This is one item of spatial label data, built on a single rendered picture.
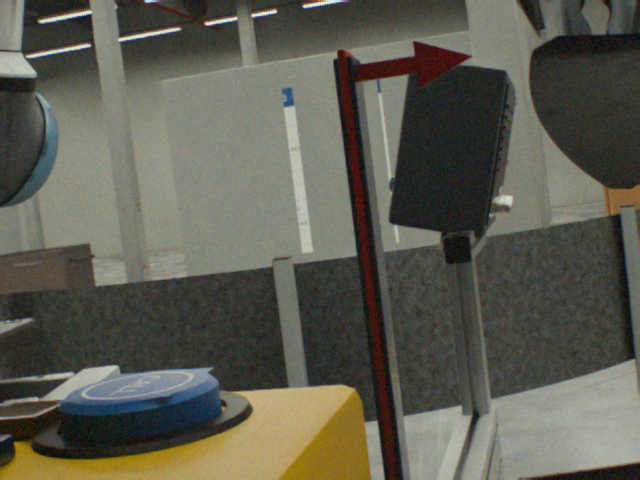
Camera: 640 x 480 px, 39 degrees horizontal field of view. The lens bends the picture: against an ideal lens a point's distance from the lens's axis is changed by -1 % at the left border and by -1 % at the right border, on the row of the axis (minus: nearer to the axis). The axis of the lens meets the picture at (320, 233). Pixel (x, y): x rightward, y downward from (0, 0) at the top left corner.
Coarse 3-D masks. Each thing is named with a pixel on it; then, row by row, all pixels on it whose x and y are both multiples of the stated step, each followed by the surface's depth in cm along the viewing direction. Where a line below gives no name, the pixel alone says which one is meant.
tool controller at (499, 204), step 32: (416, 96) 102; (448, 96) 101; (480, 96) 101; (512, 96) 114; (416, 128) 103; (448, 128) 102; (480, 128) 101; (416, 160) 103; (448, 160) 102; (480, 160) 101; (416, 192) 103; (448, 192) 102; (480, 192) 101; (416, 224) 104; (448, 224) 103; (480, 224) 102
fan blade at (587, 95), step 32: (544, 64) 40; (576, 64) 40; (608, 64) 40; (544, 96) 44; (576, 96) 44; (608, 96) 45; (544, 128) 49; (576, 128) 49; (608, 128) 49; (576, 160) 53; (608, 160) 54
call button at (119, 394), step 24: (96, 384) 24; (120, 384) 23; (144, 384) 23; (168, 384) 23; (192, 384) 22; (216, 384) 23; (72, 408) 22; (96, 408) 21; (120, 408) 21; (144, 408) 21; (168, 408) 21; (192, 408) 22; (216, 408) 23; (72, 432) 22; (96, 432) 21; (120, 432) 21; (144, 432) 21; (168, 432) 21
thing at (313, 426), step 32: (224, 416) 22; (256, 416) 22; (288, 416) 22; (320, 416) 22; (352, 416) 24; (32, 448) 22; (64, 448) 21; (96, 448) 20; (128, 448) 20; (160, 448) 20; (192, 448) 20; (224, 448) 20; (256, 448) 20; (288, 448) 19; (320, 448) 20; (352, 448) 23
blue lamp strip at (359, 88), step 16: (352, 64) 45; (352, 80) 45; (352, 96) 45; (368, 128) 47; (368, 144) 47; (368, 160) 46; (368, 176) 46; (368, 192) 46; (368, 208) 46; (368, 224) 46; (384, 272) 47; (384, 288) 47; (384, 304) 46; (384, 320) 46; (384, 336) 46; (384, 352) 46; (400, 400) 48; (400, 416) 47; (400, 432) 47; (400, 448) 46; (400, 464) 46
